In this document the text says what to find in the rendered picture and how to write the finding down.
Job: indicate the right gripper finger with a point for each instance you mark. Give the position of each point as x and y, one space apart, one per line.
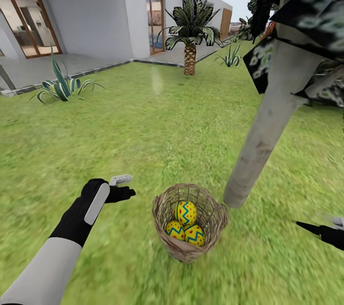
310 227

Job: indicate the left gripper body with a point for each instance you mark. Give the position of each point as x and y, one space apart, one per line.
121 194

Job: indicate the easter egg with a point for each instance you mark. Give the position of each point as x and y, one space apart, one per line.
175 229
185 212
194 234

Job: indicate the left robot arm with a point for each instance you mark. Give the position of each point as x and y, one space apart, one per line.
45 279

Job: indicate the wicker basket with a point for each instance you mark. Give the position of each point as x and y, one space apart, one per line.
182 251

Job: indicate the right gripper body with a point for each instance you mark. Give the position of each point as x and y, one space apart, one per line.
333 236

